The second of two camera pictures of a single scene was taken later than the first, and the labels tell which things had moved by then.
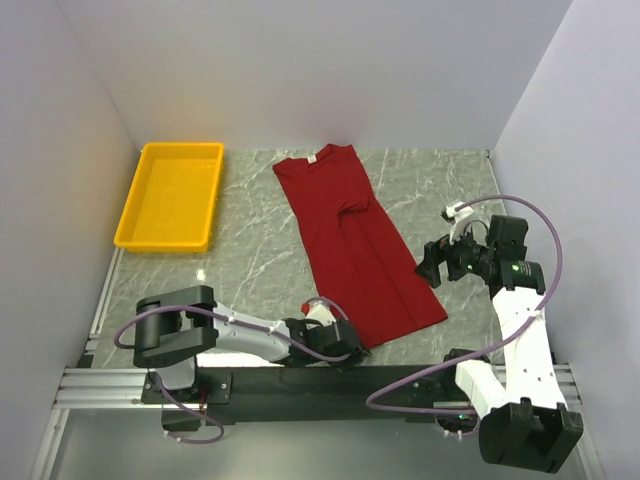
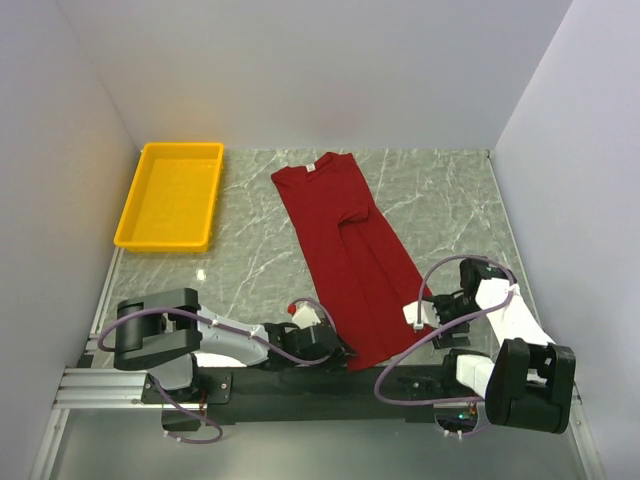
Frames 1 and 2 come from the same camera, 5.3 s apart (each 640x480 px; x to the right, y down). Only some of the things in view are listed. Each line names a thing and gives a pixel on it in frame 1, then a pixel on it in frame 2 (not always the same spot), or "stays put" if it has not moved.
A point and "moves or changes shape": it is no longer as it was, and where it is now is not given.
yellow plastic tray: (173, 197) stays put
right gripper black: (439, 258) to (447, 320)
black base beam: (314, 395) stays put
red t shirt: (371, 267) moves or changes shape
